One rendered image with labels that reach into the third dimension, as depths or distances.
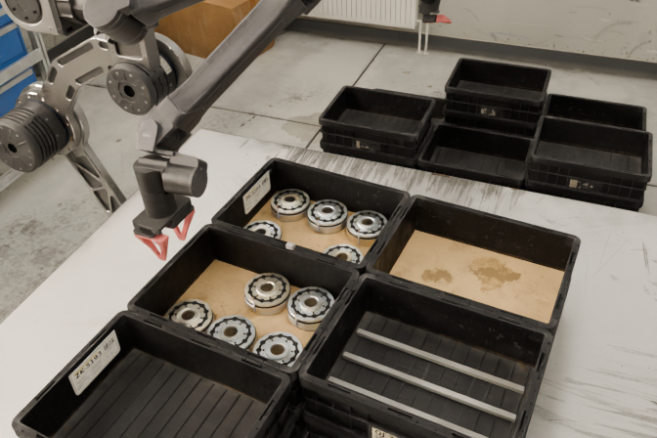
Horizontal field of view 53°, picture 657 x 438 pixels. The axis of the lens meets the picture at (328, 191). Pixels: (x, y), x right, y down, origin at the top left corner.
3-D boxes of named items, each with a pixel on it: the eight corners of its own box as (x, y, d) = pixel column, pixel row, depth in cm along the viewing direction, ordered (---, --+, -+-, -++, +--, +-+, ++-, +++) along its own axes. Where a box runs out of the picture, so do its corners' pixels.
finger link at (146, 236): (192, 247, 129) (182, 210, 124) (170, 272, 124) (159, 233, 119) (163, 240, 132) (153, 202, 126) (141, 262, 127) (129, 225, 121)
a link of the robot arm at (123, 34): (106, -3, 131) (88, -15, 126) (149, 3, 128) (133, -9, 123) (94, 41, 131) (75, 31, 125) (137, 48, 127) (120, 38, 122)
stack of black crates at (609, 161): (511, 251, 259) (529, 155, 231) (523, 206, 281) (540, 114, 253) (621, 276, 246) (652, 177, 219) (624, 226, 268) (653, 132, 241)
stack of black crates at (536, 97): (436, 175, 301) (443, 87, 273) (452, 142, 323) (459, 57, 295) (526, 193, 288) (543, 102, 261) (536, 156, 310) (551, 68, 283)
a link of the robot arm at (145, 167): (143, 148, 120) (124, 164, 115) (175, 153, 117) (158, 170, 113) (151, 179, 124) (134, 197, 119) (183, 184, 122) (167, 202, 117)
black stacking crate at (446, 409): (299, 415, 127) (295, 377, 120) (363, 310, 148) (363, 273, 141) (504, 502, 112) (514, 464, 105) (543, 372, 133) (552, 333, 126)
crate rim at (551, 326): (363, 278, 142) (363, 270, 141) (413, 200, 163) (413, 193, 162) (552, 339, 127) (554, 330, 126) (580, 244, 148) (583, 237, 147)
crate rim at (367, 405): (295, 383, 121) (294, 375, 119) (362, 279, 142) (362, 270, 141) (513, 472, 106) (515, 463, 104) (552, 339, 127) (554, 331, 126)
